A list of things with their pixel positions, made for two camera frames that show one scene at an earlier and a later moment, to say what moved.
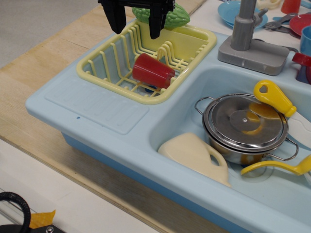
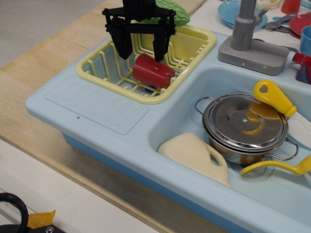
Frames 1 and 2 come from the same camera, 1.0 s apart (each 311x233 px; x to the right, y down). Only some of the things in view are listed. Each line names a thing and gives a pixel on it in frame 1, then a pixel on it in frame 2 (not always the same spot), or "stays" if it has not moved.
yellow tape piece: (39, 220) stays
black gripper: (115, 10) → (140, 16)
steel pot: (238, 128) stays
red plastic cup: (152, 71) stays
